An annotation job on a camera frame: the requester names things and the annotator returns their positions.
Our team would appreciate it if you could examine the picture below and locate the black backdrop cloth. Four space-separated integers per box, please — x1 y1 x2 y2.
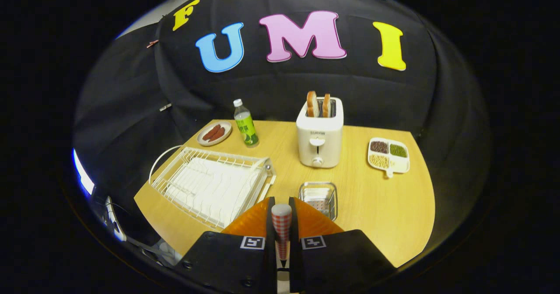
72 0 493 242

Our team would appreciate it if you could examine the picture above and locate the metal wire basket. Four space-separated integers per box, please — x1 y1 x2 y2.
298 181 338 221

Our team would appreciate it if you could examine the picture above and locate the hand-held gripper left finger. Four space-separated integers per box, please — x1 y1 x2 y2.
174 196 279 294

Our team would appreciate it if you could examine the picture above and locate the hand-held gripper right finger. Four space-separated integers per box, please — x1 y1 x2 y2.
287 196 396 294

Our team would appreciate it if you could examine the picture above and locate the green label drink bottle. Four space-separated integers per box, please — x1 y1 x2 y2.
233 99 259 147

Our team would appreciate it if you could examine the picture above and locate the spoon with checked handle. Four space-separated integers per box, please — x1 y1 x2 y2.
271 203 293 270

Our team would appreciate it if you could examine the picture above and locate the white wire dish rack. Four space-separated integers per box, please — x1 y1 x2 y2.
149 145 277 230

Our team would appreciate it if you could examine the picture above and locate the white toaster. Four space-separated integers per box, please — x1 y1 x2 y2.
296 96 344 168

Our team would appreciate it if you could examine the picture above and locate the white divided tray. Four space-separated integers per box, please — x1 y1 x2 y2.
367 137 410 179

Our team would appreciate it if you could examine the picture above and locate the small beige plate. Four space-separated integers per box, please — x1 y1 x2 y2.
197 121 232 147

